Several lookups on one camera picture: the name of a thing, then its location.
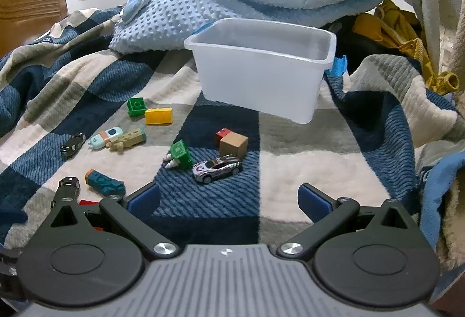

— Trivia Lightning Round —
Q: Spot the white plastic container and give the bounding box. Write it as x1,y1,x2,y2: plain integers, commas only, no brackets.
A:
183,17,348,125

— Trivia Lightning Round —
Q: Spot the tan wooden cube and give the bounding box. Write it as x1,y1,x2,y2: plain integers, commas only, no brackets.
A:
219,131,249,159

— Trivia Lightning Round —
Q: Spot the beige toy vehicle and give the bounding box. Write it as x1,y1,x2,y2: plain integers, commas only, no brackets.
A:
106,128,147,153

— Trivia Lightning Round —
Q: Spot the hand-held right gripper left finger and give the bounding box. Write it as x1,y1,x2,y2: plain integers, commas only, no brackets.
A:
47,182,180,260

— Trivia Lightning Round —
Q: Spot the mint toy with orange band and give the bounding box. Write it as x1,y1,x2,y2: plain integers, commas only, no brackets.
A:
88,126,124,150

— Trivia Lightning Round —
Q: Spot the blue fleece blanket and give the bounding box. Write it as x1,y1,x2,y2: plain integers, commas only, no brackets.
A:
417,153,465,268

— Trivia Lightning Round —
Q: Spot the green and white toy block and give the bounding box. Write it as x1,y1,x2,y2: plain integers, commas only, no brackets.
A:
162,140,193,170

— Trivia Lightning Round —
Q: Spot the wooden headboard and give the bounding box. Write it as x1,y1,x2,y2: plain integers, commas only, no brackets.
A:
0,0,69,58

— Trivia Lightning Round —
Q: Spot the red toy block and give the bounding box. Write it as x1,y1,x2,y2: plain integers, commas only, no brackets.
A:
216,127,233,147

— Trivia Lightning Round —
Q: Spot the yellow toy brick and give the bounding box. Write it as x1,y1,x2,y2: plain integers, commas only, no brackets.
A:
144,108,174,126

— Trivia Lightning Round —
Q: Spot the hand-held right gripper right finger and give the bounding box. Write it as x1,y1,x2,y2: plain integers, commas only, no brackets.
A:
276,183,419,260

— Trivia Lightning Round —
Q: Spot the green toy brick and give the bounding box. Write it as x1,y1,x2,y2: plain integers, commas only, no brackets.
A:
126,97,146,117

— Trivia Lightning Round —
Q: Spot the yellow garment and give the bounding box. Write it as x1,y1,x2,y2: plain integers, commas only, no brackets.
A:
354,0,460,96

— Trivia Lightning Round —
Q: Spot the blue plaid blanket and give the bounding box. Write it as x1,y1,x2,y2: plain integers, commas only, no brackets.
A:
0,6,462,248

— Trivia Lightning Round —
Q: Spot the teal and orange toy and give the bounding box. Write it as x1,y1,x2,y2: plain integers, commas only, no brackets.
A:
85,169,126,197

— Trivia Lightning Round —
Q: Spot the dark cloth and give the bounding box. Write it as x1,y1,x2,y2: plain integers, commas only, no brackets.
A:
327,13,389,74

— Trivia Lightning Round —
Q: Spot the red toy brick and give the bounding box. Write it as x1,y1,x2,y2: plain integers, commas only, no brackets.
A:
77,198,106,232

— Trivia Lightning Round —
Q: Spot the white toy racing car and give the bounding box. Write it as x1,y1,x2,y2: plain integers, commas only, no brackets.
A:
192,154,243,185

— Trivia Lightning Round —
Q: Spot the black toy car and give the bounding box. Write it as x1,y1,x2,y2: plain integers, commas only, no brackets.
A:
60,133,87,161
59,176,81,194

